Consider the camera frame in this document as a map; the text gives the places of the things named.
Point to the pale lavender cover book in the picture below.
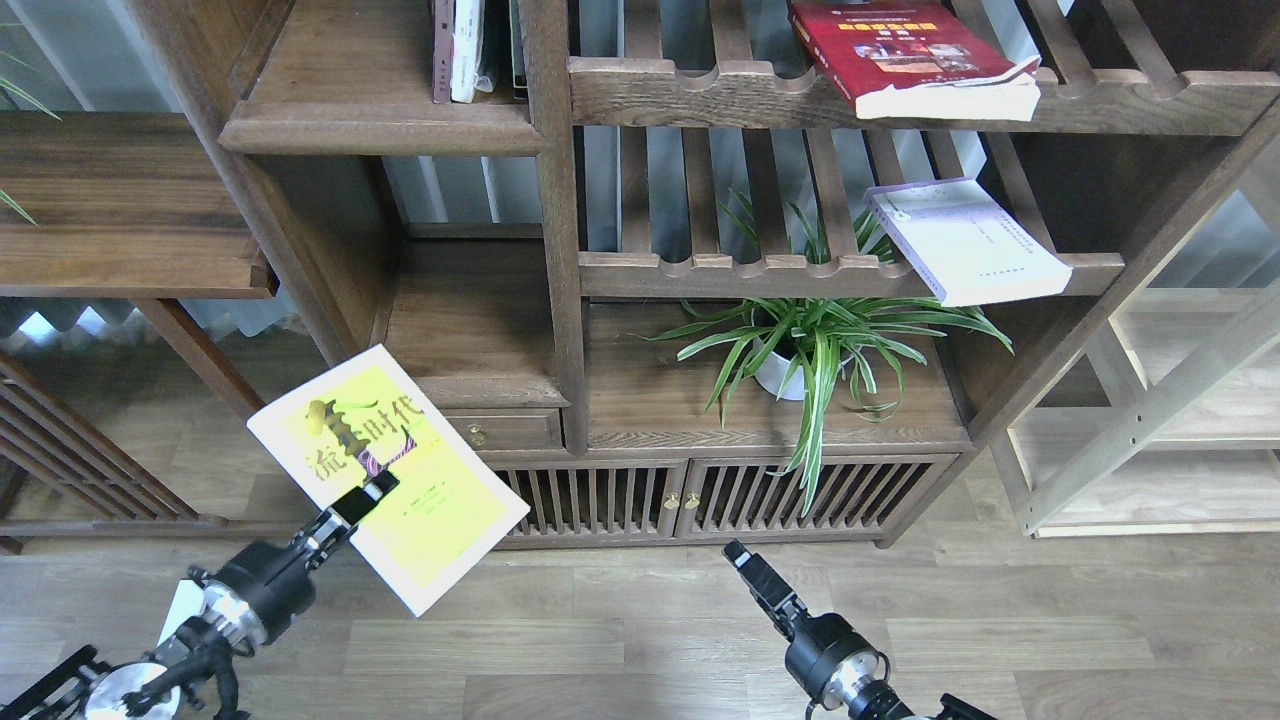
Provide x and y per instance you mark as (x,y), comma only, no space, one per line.
(967,249)

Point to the dark green upright book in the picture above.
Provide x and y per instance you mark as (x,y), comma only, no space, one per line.
(517,61)

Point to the yellow green cover book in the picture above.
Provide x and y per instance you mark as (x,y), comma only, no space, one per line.
(365,415)

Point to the white plant pot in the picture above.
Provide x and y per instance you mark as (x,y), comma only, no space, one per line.
(778,378)

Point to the green leaves at left edge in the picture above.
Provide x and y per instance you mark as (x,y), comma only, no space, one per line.
(19,128)

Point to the dark wooden bookshelf cabinet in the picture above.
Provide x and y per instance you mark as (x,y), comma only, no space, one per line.
(509,253)

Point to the dark wooden side table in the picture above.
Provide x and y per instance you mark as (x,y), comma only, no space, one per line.
(131,207)

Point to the light wooden shelf frame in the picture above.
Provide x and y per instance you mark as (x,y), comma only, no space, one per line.
(1169,422)

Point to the white spine upright book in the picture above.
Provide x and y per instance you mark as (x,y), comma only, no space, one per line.
(474,64)

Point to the spider plant green leaves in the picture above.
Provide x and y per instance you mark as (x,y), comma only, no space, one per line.
(819,342)

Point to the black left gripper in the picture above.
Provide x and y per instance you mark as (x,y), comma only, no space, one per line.
(256,595)

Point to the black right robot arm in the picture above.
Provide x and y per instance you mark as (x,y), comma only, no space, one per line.
(836,667)

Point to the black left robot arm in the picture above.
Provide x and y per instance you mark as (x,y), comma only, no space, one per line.
(155,687)

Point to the white bar on floor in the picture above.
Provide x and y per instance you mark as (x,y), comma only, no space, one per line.
(188,601)

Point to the red cover book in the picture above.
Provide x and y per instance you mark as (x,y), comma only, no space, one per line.
(914,59)

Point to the brown spine upright book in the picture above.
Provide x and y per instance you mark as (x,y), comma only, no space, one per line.
(442,28)

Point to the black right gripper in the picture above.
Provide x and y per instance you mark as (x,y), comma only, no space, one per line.
(834,665)

